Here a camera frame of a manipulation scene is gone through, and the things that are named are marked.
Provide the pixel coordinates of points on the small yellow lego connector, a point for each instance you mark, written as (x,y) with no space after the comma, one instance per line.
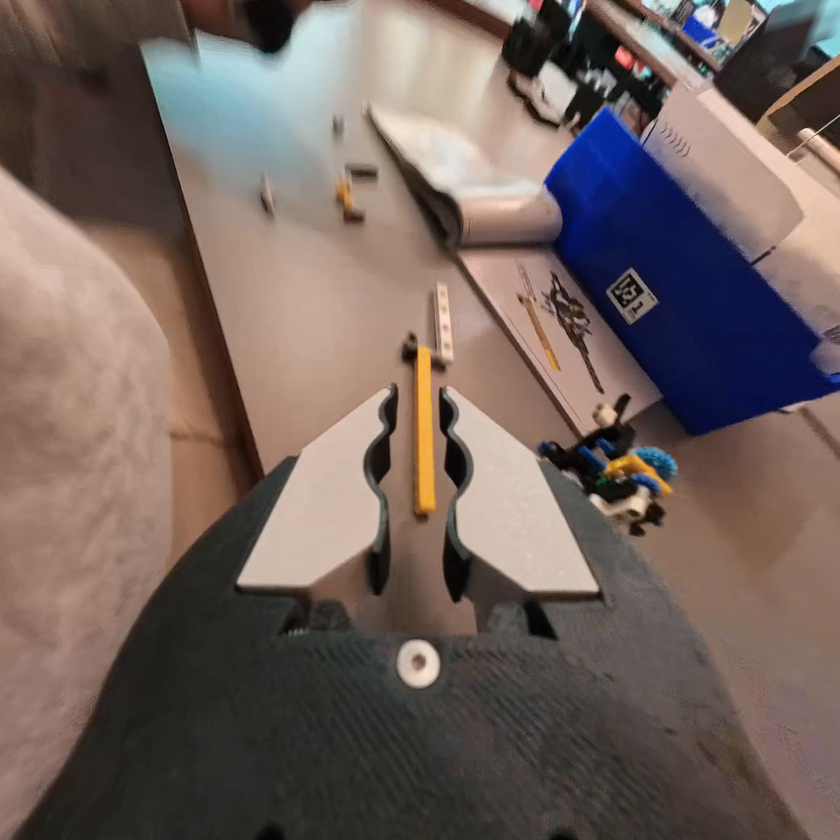
(343,191)

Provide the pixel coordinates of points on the white lego beam with holes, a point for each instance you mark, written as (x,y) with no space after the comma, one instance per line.
(444,321)

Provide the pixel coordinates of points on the grey lego axle pin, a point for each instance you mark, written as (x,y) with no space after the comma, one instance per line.
(267,192)

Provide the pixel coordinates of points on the person's grey sweater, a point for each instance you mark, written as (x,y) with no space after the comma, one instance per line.
(65,459)

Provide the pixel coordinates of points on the partly built lego model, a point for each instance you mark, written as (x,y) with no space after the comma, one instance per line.
(610,479)

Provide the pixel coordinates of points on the blue box with printed tag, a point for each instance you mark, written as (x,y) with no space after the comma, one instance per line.
(689,328)

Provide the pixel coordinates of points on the long yellow lego beam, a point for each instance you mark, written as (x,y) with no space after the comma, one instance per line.
(424,433)

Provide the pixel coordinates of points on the open lego instruction booklet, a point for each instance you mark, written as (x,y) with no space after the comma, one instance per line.
(499,210)

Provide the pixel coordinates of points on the long black lego pin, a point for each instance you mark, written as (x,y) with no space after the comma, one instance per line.
(362,172)

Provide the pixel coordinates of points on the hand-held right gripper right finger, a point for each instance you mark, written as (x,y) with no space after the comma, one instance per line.
(518,518)

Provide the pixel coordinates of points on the dark grey lego connector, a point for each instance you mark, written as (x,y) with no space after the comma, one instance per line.
(409,346)

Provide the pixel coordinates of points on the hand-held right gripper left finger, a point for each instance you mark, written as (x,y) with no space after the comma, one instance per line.
(321,512)

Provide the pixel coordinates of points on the white box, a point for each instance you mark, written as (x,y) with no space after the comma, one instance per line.
(715,164)

